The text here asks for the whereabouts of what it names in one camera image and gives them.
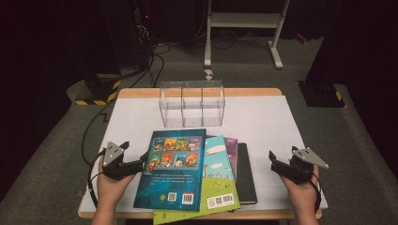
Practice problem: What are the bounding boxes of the person's right hand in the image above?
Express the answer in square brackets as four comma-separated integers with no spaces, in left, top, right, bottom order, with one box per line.
[280,167,320,216]

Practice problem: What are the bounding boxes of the left hand-held gripper cable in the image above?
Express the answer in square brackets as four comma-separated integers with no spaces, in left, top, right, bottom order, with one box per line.
[87,149,107,209]

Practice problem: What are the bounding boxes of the dark computer equipment with cables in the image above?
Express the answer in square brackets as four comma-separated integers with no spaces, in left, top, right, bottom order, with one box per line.
[132,0,158,69]

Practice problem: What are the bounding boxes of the light blue green picture book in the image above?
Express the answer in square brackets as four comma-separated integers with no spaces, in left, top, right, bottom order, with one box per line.
[153,134,241,225]

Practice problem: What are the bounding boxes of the purple science fiction magazine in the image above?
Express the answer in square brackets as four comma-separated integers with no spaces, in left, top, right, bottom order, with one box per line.
[206,134,238,182]

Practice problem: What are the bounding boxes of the person's left hand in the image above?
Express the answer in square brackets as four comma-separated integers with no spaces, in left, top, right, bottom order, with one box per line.
[97,156,136,210]

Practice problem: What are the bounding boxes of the long black floor cable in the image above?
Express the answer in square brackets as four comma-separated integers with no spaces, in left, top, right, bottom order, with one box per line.
[81,43,166,167]

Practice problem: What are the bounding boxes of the clear acrylic book rack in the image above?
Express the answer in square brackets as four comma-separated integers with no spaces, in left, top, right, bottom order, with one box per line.
[159,80,226,128]

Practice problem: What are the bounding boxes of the black notebook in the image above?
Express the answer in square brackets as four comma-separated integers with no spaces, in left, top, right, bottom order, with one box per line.
[234,142,258,205]

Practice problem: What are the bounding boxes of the dark blue picture book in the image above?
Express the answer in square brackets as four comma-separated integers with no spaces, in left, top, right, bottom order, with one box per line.
[133,128,207,213]

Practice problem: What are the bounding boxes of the right hand-held gripper cable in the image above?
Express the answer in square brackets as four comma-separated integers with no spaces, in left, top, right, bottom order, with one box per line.
[309,172,323,214]

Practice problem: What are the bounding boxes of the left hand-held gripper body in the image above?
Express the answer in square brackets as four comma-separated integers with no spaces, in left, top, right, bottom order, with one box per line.
[101,142,144,181]

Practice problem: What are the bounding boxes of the hand-held gripper cable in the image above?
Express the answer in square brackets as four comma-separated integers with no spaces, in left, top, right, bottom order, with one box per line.
[87,149,107,209]
[309,172,323,214]

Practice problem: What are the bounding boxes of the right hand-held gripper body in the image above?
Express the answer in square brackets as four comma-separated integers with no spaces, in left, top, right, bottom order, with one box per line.
[270,147,329,186]

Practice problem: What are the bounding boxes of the black cable coil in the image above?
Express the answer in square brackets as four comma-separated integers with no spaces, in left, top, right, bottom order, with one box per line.
[211,29,239,51]

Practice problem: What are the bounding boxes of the white frame desk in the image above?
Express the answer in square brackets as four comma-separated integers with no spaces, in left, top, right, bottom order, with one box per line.
[204,0,290,70]

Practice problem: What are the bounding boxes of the black yellow striped stand base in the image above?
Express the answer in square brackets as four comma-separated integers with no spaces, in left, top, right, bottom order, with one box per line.
[298,80,347,109]
[74,73,122,107]

